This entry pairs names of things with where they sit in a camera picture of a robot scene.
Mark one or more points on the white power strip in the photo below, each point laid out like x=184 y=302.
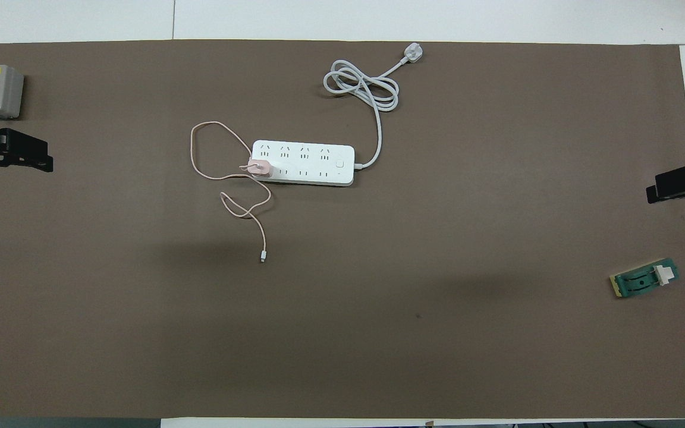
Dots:
x=313 y=163

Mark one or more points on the pink charger block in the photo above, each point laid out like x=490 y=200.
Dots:
x=259 y=168

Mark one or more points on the grey on-off switch box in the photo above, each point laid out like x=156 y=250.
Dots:
x=0 y=89

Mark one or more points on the brown table mat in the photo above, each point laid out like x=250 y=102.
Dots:
x=437 y=356

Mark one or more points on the green knife switch block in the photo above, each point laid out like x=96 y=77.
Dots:
x=640 y=280

